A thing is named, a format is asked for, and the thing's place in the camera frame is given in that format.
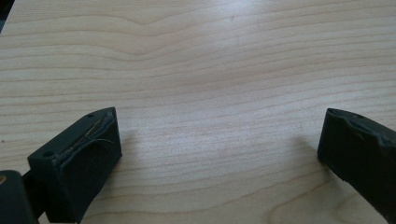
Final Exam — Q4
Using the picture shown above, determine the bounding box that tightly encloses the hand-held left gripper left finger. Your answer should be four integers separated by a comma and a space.
27, 106, 123, 224

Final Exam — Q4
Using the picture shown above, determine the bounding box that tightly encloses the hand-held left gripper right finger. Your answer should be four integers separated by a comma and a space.
317, 107, 396, 224

